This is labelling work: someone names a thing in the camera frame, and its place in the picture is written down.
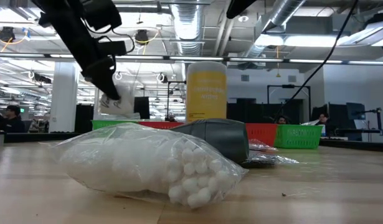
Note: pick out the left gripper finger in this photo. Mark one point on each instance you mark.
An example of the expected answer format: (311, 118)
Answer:
(101, 74)

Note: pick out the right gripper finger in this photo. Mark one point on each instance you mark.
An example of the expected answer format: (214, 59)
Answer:
(239, 7)

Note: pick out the clear bag of cotton swabs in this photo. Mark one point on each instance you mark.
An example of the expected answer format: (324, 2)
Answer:
(124, 105)

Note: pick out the dark grey deodorant stick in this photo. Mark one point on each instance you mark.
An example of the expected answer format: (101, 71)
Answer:
(225, 137)

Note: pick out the clear bag of metal items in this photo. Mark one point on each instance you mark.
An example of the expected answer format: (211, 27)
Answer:
(261, 145)

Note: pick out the clear bag of black items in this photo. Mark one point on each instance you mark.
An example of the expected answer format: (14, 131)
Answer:
(266, 160)

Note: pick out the tall black cabinet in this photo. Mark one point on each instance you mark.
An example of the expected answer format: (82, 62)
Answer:
(84, 118)

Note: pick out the white pillar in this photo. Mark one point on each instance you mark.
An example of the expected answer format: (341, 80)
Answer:
(63, 102)

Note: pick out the green plastic basket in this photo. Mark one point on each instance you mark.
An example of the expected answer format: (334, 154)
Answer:
(298, 137)
(107, 124)

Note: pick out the black computer monitor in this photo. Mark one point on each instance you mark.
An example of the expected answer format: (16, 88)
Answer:
(356, 111)
(143, 109)

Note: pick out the black ceiling device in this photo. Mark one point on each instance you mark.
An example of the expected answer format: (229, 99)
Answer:
(6, 34)
(141, 36)

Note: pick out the long ceiling light bar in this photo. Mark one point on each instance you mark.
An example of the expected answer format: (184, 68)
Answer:
(256, 59)

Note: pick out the yellow disinfecting wipes canister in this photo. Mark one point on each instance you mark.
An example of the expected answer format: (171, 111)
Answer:
(206, 93)

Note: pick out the clear bag of cotton balls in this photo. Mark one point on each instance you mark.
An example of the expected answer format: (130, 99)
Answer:
(132, 161)

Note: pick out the person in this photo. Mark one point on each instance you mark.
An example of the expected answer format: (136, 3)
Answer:
(325, 119)
(12, 121)
(282, 120)

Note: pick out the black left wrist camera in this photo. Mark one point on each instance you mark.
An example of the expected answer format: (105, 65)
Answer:
(113, 48)

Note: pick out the smooth silver ventilation duct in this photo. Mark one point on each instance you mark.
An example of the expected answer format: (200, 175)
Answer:
(284, 12)

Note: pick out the ribbed silver ventilation duct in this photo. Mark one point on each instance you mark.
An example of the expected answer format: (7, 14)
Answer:
(188, 28)

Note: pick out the black metal frame stand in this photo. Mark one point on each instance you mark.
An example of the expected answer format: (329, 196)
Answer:
(168, 99)
(287, 86)

